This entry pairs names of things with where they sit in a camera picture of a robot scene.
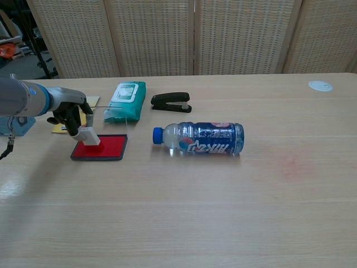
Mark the blue label drink bottle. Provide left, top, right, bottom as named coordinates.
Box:
left=152, top=121, right=245, bottom=156

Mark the black stapler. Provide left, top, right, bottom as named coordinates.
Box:
left=151, top=92, right=192, bottom=113

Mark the red ink pad black tray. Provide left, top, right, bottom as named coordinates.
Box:
left=70, top=134, right=129, bottom=161

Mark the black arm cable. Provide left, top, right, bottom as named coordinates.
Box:
left=0, top=116, right=16, bottom=161

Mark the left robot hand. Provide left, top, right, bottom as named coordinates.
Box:
left=46, top=87, right=94, bottom=138

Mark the blue cardboard box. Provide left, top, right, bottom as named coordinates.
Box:
left=0, top=116, right=36, bottom=137

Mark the green wet wipes pack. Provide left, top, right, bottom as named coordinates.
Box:
left=103, top=81, right=147, bottom=123

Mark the white round table grommet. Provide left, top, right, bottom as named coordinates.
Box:
left=308, top=80, right=334, bottom=92

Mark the woven wooden folding screen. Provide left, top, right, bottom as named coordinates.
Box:
left=26, top=0, right=357, bottom=79

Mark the black tripod stand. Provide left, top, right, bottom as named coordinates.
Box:
left=16, top=0, right=59, bottom=79

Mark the orange background object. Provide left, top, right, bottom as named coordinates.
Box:
left=0, top=44, right=15, bottom=59

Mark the white stamp with red base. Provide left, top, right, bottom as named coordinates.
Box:
left=79, top=127, right=104, bottom=152

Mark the razor on yellow card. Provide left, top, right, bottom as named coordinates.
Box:
left=51, top=95, right=100, bottom=134

